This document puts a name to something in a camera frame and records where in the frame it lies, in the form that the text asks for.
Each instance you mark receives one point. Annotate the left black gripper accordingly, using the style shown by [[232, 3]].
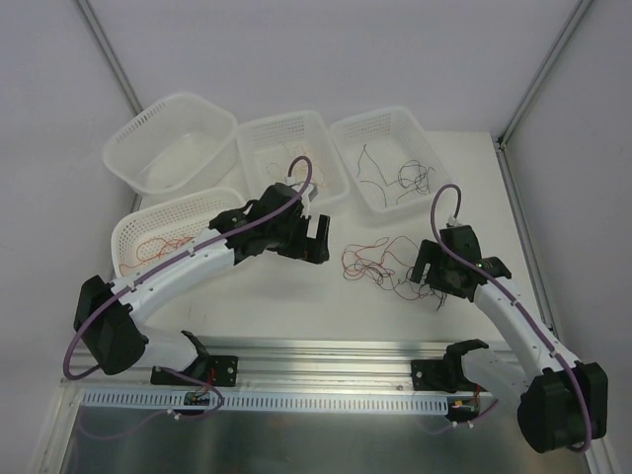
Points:
[[306, 242]]

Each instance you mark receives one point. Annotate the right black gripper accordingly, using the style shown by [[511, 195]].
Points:
[[435, 267]]

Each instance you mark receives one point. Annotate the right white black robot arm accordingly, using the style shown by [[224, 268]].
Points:
[[559, 401]]

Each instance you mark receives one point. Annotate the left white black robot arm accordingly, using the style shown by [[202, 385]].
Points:
[[111, 316]]

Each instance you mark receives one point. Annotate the right white perforated basket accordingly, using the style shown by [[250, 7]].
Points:
[[391, 163]]

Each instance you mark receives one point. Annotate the middle white perforated basket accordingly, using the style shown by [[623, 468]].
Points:
[[268, 145]]

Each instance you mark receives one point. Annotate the front-left white perforated basket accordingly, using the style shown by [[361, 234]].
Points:
[[149, 235]]

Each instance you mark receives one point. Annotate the deep white plastic tub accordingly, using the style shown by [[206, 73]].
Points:
[[180, 144]]

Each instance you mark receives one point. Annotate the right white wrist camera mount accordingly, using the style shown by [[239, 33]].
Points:
[[452, 221]]

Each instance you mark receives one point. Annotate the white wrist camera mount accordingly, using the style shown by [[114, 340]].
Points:
[[310, 193], [452, 221]]

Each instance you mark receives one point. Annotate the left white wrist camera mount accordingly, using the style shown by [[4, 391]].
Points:
[[310, 193]]

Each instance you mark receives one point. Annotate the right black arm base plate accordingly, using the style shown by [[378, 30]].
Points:
[[438, 375]]

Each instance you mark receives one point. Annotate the aluminium mounting rail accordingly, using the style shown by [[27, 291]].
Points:
[[306, 361]]

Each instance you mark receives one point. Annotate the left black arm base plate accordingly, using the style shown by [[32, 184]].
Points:
[[216, 370]]

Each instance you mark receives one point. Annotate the left aluminium frame post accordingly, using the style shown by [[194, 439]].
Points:
[[100, 37]]

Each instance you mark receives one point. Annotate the aluminium frame post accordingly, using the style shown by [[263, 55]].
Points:
[[100, 37], [545, 69]]

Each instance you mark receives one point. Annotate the white slotted cable duct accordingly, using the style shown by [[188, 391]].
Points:
[[399, 404]]

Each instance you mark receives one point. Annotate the right aluminium frame post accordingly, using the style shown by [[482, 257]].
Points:
[[545, 69]]

